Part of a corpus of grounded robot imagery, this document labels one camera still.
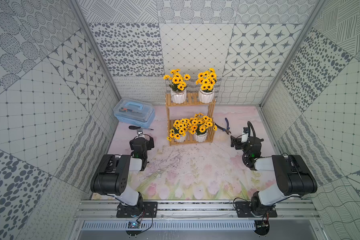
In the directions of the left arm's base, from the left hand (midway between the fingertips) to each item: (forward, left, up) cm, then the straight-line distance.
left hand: (146, 137), depth 94 cm
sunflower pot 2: (+4, -33, +9) cm, 35 cm away
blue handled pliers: (+10, -55, -7) cm, 56 cm away
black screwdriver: (+12, +11, -6) cm, 18 cm away
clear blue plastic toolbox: (+21, +12, +1) cm, 24 cm away
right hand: (+3, -60, -2) cm, 60 cm away
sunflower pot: (-2, -21, +10) cm, 24 cm away
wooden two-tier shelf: (+13, -29, +21) cm, 38 cm away
